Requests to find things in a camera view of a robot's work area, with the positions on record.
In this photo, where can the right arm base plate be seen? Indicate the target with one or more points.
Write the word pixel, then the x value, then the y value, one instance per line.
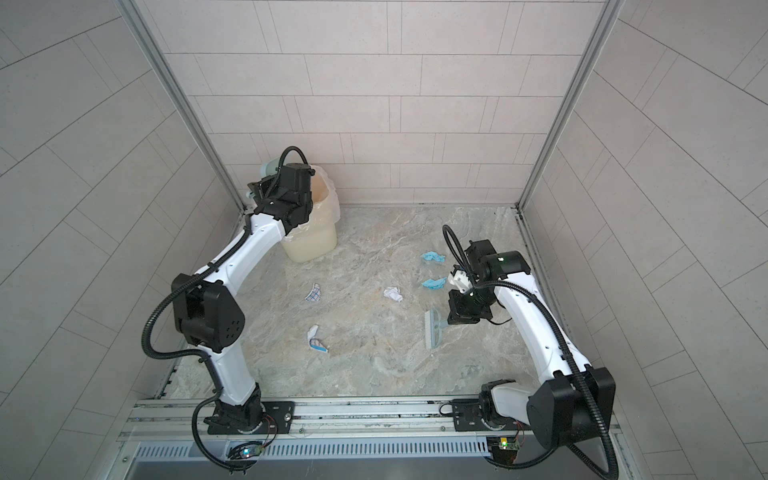
pixel 467 416

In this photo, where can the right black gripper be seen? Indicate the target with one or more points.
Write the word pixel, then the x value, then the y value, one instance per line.
pixel 458 312

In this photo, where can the white checked paper scrap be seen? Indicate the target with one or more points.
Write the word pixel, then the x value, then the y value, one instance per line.
pixel 314 294

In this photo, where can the left circuit board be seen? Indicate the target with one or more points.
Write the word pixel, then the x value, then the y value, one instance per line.
pixel 245 451

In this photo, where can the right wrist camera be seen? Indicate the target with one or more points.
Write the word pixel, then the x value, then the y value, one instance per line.
pixel 460 281

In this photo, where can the white crumpled paper scrap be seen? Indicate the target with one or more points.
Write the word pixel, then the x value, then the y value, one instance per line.
pixel 393 293

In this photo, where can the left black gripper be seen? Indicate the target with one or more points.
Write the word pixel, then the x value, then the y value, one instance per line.
pixel 263 189

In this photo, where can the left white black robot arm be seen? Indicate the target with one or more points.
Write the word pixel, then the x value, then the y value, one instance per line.
pixel 205 310

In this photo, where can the beige trash bin with bag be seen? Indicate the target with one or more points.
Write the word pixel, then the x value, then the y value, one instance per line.
pixel 308 241

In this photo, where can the aluminium mounting rail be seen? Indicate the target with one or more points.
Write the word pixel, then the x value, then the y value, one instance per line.
pixel 317 417

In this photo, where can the grey-green hand brush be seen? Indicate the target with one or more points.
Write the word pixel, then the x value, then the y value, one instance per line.
pixel 434 325

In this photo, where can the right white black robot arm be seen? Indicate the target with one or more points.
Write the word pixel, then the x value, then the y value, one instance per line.
pixel 573 404

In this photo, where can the circuit board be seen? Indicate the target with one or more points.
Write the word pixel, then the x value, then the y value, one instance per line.
pixel 503 452
pixel 245 451

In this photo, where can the right circuit board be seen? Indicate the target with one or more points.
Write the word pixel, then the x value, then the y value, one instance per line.
pixel 503 452

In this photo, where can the grey-green plastic dustpan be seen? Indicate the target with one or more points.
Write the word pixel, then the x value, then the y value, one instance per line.
pixel 269 168

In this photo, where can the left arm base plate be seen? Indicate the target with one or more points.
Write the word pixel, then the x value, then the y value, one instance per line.
pixel 272 417

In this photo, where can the cyan paper scrap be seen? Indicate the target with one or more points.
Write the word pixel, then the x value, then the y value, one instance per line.
pixel 432 256
pixel 434 284

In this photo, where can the white blue-red paper scrap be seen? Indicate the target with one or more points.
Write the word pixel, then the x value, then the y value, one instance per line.
pixel 313 341

